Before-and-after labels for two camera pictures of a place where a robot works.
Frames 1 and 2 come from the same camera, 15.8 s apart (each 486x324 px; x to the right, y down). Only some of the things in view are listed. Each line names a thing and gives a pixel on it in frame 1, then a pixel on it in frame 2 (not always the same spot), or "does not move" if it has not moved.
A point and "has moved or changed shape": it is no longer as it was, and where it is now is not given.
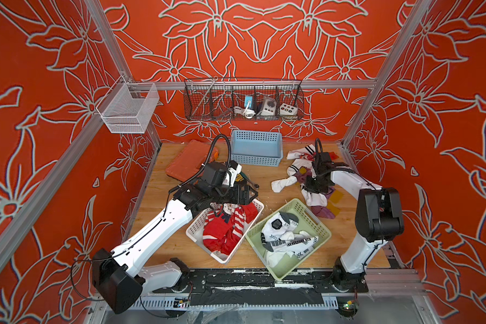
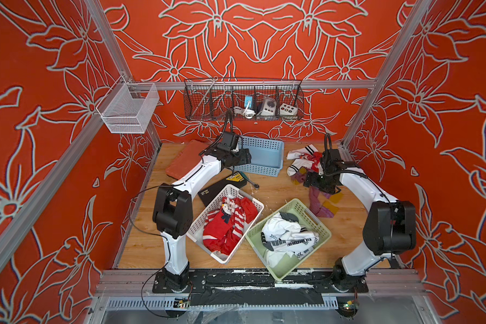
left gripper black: (246, 199) to (245, 156)
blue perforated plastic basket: (256, 148) has moved or changed shape
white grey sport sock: (277, 235) does not move
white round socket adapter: (269, 106) does not move
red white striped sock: (239, 217) does not move
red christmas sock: (250, 212) does not move
